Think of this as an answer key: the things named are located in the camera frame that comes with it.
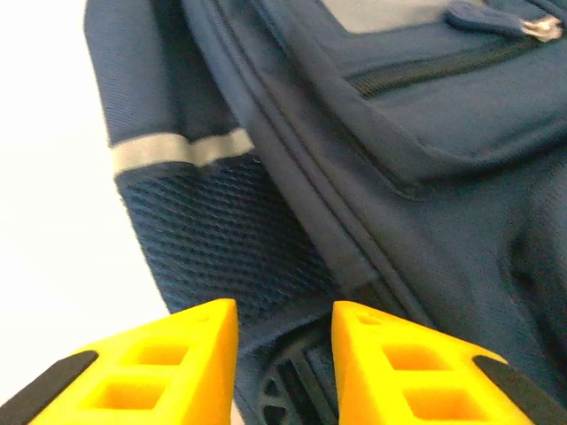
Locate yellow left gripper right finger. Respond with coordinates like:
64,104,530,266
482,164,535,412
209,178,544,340
331,300,567,425

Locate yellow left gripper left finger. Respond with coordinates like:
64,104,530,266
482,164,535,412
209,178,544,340
0,298,240,425

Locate navy blue backpack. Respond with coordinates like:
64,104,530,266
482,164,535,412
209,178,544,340
83,0,567,425

